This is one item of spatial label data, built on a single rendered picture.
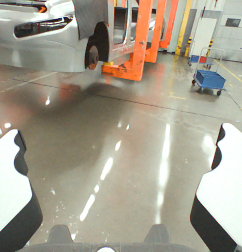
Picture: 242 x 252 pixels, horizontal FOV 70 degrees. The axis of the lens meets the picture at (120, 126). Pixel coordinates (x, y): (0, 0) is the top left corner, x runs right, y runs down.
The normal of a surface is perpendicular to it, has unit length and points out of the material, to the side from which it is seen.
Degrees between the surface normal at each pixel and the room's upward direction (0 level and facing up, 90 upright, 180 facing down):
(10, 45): 92
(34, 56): 105
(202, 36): 90
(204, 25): 90
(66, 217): 0
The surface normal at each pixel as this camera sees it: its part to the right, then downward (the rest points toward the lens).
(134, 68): -0.29, 0.46
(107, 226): 0.09, -0.86
